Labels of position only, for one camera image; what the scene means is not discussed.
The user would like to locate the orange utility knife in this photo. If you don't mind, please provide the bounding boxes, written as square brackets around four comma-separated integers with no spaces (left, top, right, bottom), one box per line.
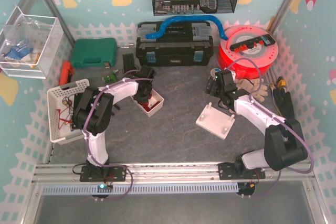
[59,61,74,86]

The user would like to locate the black battery holder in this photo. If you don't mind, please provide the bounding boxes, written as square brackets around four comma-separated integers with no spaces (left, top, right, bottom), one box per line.
[122,54,138,73]

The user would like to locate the yellow handled tool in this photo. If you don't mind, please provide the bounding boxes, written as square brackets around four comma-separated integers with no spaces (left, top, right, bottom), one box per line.
[269,77,287,90]

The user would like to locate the clear acrylic wall box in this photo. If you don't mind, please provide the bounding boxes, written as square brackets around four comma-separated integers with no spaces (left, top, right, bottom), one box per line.
[1,6,64,79]

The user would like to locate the black socket holder rail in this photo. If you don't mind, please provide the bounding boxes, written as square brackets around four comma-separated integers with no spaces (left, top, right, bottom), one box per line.
[229,34,276,53]

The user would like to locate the green toy drill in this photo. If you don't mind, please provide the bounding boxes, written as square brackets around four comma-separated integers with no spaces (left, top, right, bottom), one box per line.
[102,69,119,83]

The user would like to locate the blue corrugated hose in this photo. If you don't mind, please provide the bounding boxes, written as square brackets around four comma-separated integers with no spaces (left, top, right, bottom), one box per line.
[145,15,229,41]

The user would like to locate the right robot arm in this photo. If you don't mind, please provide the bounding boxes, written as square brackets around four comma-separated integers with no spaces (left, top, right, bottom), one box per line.
[205,69,314,176]

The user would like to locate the solder wire spool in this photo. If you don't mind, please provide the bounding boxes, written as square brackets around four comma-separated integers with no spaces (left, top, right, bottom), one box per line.
[210,68,220,77]

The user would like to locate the black tool box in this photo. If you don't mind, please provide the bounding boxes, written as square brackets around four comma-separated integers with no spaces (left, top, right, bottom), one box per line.
[135,22,214,67]

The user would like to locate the white spring tray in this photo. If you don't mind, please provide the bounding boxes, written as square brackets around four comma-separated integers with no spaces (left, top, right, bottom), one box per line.
[132,89,164,117]

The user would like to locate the green plastic case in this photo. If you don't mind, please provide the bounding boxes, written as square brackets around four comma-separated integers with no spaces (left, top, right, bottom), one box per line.
[70,38,118,69]

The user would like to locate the black rubber glove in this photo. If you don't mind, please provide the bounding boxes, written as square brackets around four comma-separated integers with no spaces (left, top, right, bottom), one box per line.
[272,88,295,119]

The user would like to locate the white perforated basket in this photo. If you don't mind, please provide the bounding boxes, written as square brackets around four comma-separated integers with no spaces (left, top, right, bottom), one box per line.
[47,79,89,145]

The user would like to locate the white peg board fixture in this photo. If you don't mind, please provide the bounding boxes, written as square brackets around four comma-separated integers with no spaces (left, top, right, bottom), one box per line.
[195,102,235,140]

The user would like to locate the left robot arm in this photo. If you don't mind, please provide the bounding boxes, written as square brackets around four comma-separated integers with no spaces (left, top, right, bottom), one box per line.
[72,66,156,183]

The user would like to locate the red tubing spool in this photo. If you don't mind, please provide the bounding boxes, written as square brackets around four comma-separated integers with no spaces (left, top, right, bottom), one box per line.
[217,25,279,79]

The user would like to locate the blue white gloves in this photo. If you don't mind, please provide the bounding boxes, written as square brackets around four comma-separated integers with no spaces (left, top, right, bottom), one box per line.
[5,41,34,62]

